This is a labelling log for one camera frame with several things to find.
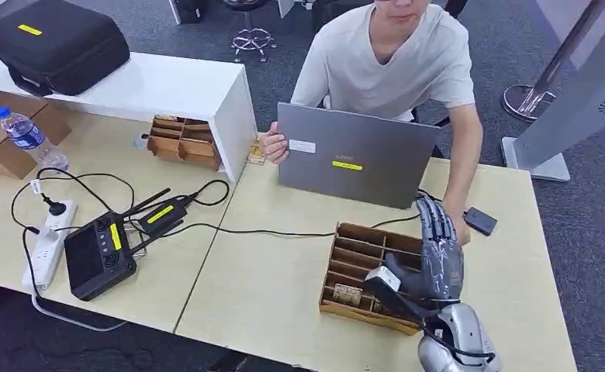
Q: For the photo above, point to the small stack of cards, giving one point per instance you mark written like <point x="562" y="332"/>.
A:
<point x="256" y="153"/>

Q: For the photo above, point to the printed card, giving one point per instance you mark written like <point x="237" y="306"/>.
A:
<point x="347" y="295"/>
<point x="378" y="307"/>

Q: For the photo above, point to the chrome stanchion pole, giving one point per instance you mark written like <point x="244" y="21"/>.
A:
<point x="523" y="105"/>

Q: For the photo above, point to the black carrying case yellow label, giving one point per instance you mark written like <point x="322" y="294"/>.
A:
<point x="56" y="51"/>

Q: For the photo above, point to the black box on floor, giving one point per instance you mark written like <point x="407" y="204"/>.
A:
<point x="187" y="10"/>

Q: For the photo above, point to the clear water bottle blue cap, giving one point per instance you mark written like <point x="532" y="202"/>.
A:
<point x="25" y="134"/>

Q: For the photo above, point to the black handheld screen device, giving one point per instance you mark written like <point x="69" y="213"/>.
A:
<point x="94" y="262"/>

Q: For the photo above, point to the wooden card box with partitions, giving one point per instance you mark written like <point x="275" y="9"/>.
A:
<point x="181" y="149"/>

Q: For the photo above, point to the person's right hand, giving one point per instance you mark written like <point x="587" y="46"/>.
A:
<point x="274" y="146"/>

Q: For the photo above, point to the grey laptop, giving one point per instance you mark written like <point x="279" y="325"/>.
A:
<point x="359" y="154"/>

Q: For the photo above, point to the person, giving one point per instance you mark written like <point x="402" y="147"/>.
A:
<point x="384" y="77"/>
<point x="454" y="7"/>

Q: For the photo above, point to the person's left hand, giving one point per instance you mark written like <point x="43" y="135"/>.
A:
<point x="463" y="226"/>

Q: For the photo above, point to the small silver object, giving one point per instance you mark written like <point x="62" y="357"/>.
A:
<point x="140" y="141"/>

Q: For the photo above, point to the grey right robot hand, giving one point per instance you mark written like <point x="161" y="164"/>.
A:
<point x="441" y="267"/>

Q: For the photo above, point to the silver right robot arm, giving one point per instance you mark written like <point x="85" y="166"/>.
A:
<point x="462" y="328"/>

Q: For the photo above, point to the white desk shelf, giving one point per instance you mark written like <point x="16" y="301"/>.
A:
<point x="153" y="84"/>

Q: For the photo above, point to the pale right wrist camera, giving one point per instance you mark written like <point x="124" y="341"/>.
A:
<point x="390" y="278"/>

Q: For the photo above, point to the white power strip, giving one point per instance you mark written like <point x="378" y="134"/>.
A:
<point x="48" y="251"/>

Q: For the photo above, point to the black transmitter with antennas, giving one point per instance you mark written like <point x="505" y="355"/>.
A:
<point x="162" y="215"/>

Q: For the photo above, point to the chrome base stool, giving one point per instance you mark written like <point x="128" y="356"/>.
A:
<point x="251" y="38"/>

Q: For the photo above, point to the wooden slotted card box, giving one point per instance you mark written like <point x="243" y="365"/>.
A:
<point x="356" y="241"/>

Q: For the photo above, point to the small black box device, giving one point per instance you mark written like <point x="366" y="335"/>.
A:
<point x="481" y="222"/>

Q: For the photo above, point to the grey floor stand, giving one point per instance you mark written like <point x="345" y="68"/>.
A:
<point x="564" y="128"/>

